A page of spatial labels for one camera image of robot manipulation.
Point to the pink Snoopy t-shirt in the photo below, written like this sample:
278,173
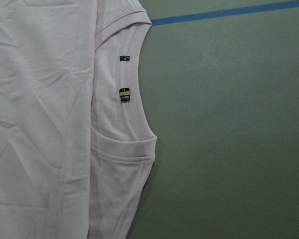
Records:
75,146

